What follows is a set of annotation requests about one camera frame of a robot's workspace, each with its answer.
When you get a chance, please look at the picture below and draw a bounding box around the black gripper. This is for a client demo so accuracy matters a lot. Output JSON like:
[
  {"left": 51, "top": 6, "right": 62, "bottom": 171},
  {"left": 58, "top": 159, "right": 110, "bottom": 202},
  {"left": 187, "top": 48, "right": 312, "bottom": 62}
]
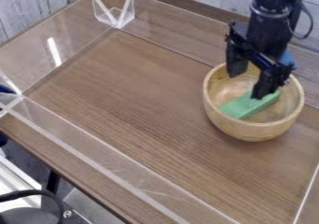
[{"left": 226, "top": 3, "right": 298, "bottom": 100}]

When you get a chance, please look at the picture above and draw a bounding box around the green rectangular block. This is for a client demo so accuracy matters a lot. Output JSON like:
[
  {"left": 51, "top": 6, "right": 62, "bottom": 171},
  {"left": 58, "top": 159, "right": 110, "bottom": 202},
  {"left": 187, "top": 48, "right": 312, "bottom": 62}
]
[{"left": 220, "top": 91, "right": 281, "bottom": 119}]

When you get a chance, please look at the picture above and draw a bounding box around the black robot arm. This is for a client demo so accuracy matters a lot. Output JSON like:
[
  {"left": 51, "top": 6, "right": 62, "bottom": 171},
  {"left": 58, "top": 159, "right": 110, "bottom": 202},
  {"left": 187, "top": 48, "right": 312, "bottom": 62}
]
[{"left": 226, "top": 0, "right": 314, "bottom": 99}]

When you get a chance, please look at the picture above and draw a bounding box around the light wooden bowl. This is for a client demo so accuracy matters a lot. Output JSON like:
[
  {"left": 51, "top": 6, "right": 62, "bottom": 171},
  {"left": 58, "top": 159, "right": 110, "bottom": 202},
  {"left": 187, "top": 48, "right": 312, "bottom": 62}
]
[{"left": 202, "top": 63, "right": 306, "bottom": 142}]

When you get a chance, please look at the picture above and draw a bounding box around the black table leg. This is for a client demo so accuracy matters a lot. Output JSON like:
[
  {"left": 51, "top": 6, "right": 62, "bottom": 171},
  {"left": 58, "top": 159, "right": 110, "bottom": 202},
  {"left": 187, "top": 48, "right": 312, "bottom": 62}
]
[{"left": 47, "top": 171, "right": 61, "bottom": 194}]

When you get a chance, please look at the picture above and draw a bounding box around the clear acrylic barrier wall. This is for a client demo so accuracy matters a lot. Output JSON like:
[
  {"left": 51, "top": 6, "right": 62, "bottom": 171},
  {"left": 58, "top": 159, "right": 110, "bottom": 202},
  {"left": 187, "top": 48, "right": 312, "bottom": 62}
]
[{"left": 0, "top": 0, "right": 319, "bottom": 224}]

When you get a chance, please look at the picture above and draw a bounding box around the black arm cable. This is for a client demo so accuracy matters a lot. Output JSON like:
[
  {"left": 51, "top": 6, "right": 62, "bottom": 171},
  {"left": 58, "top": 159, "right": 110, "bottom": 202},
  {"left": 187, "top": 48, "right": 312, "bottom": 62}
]
[{"left": 286, "top": 2, "right": 314, "bottom": 40}]

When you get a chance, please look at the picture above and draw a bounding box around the clear acrylic corner bracket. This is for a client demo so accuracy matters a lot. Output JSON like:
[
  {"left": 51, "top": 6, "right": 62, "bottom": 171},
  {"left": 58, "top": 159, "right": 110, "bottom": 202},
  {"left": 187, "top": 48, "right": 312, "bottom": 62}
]
[{"left": 91, "top": 0, "right": 137, "bottom": 29}]

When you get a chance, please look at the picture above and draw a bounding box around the black cable loop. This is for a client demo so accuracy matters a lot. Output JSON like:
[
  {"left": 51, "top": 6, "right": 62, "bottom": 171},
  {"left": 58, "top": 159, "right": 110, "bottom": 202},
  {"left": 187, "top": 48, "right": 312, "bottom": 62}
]
[{"left": 0, "top": 189, "right": 66, "bottom": 224}]

